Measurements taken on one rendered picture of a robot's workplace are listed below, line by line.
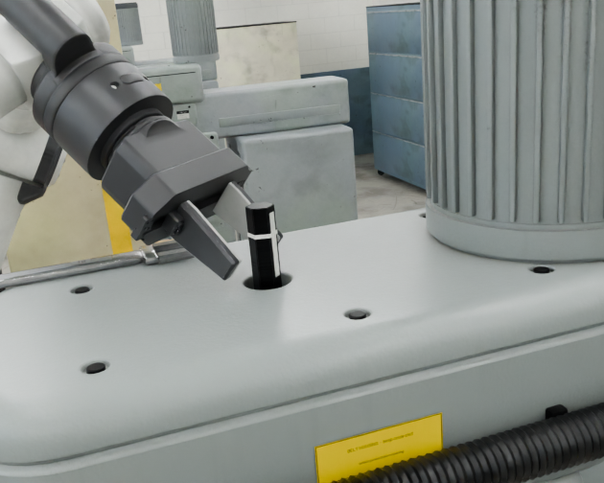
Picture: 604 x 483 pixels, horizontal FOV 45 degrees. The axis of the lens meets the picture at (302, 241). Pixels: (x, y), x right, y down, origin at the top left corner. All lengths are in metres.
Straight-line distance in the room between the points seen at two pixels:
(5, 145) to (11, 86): 0.25
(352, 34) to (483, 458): 9.92
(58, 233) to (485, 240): 1.84
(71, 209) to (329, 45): 8.15
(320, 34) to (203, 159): 9.60
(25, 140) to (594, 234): 0.59
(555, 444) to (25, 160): 0.62
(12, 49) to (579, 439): 0.50
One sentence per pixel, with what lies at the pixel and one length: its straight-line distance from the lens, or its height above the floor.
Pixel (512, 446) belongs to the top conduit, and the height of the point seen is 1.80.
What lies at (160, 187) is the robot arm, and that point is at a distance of 0.53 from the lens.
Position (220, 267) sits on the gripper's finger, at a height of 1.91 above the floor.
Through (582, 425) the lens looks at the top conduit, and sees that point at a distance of 0.54.
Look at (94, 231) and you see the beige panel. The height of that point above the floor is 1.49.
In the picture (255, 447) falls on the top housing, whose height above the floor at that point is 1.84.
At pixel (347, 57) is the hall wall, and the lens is 10.31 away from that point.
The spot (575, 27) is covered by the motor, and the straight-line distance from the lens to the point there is 0.55.
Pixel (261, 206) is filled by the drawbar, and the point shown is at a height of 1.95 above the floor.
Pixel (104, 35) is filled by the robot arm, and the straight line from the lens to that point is 0.66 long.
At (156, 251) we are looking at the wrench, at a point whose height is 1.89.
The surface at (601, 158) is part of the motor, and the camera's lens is 0.57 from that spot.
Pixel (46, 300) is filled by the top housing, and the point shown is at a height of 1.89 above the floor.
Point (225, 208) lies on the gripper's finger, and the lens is 0.59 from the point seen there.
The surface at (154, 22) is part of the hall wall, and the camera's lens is 9.61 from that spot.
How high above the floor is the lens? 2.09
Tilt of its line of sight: 18 degrees down
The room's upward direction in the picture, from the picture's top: 5 degrees counter-clockwise
